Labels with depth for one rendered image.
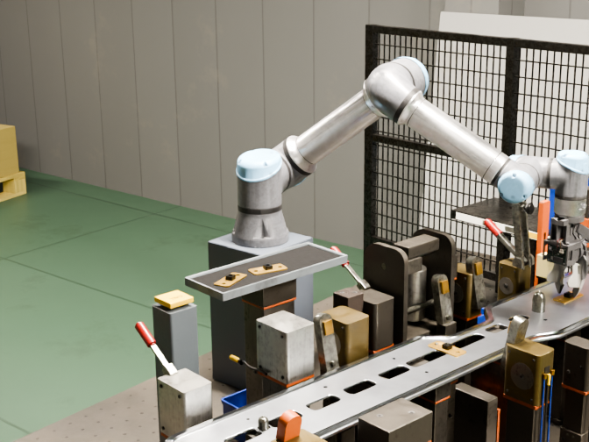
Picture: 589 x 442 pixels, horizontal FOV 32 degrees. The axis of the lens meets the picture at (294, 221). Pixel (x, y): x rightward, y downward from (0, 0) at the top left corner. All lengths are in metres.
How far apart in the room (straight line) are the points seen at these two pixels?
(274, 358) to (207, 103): 4.72
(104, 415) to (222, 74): 4.18
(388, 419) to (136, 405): 0.99
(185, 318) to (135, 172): 5.30
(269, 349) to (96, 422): 0.68
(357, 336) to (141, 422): 0.68
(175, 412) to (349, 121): 0.97
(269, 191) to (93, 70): 5.05
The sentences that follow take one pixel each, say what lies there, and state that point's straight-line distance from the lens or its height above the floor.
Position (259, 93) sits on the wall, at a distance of 6.41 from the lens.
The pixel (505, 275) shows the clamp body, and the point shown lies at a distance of 2.70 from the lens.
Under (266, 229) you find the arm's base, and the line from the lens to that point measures 2.62.
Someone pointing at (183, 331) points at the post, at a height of 1.09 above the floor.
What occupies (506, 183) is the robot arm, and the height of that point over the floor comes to 1.33.
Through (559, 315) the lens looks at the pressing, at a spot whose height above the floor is 1.00.
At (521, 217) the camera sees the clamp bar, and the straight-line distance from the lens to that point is 2.67.
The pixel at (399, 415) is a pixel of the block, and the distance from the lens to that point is 1.93.
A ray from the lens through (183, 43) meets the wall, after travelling 6.83.
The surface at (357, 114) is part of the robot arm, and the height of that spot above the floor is 1.44.
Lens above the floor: 1.92
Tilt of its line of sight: 17 degrees down
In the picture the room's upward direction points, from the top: 1 degrees counter-clockwise
